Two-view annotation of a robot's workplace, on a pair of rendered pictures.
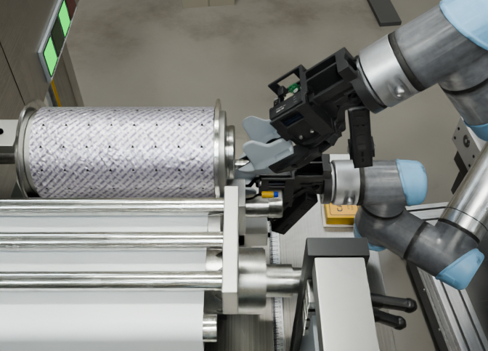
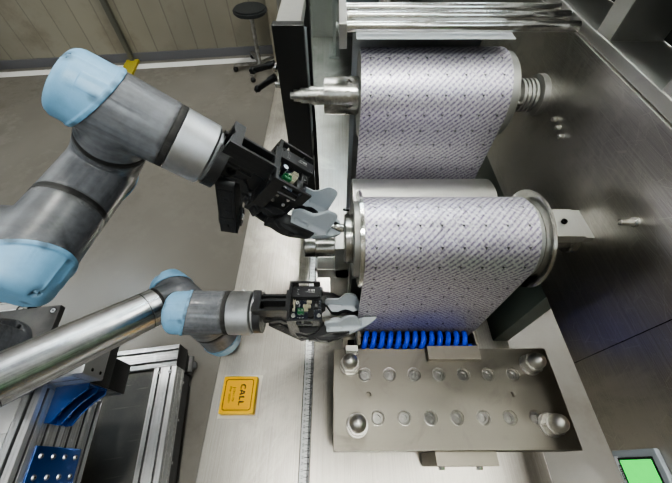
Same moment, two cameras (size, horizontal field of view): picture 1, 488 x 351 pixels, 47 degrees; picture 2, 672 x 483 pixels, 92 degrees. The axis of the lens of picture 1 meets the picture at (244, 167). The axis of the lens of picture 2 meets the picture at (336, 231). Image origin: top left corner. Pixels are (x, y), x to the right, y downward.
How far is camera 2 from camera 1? 0.83 m
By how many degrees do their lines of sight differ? 78
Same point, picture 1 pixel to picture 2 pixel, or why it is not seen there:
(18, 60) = (648, 367)
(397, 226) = not seen: hidden behind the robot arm
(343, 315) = (292, 8)
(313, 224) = (271, 378)
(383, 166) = (201, 304)
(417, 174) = (173, 298)
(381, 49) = (197, 118)
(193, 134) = (381, 201)
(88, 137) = (474, 200)
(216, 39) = not seen: outside the picture
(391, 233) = not seen: hidden behind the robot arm
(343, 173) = (242, 298)
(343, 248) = (285, 22)
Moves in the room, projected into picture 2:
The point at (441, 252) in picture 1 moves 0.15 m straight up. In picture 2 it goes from (182, 282) to (149, 242)
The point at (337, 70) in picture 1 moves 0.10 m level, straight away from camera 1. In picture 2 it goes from (244, 142) to (206, 206)
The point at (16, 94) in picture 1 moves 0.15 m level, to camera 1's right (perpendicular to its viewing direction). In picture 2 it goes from (609, 334) to (495, 334)
